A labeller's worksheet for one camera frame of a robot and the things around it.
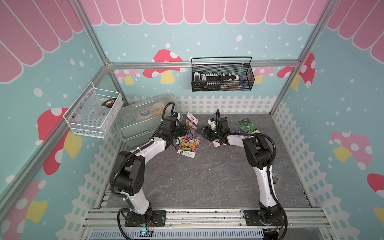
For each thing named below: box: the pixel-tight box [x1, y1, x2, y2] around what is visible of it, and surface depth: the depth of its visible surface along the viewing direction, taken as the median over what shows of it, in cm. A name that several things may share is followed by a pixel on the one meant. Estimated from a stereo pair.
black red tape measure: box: [101, 98, 117, 108], surface depth 80 cm
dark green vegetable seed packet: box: [236, 118, 261, 135], surface depth 115 cm
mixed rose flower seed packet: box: [175, 135, 201, 159], surface depth 102 cm
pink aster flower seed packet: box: [185, 111, 199, 135], surface depth 98 cm
